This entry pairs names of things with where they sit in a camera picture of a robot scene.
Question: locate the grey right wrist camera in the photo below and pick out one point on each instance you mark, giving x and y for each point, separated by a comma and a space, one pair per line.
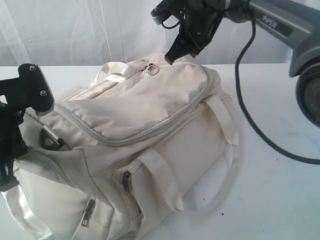
167, 8

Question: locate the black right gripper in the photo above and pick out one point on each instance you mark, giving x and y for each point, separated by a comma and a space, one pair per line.
201, 19

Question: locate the cream white duffel bag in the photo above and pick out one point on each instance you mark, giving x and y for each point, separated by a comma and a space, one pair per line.
113, 159

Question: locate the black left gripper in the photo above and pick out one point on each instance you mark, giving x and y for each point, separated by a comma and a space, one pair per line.
12, 145

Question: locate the metal key ring zipper pull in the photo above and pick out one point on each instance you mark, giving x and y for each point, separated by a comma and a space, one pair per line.
152, 69

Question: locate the white backdrop curtain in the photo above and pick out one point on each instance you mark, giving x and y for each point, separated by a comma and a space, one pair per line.
93, 32

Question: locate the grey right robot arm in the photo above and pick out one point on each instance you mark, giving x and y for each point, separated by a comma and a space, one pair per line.
296, 25

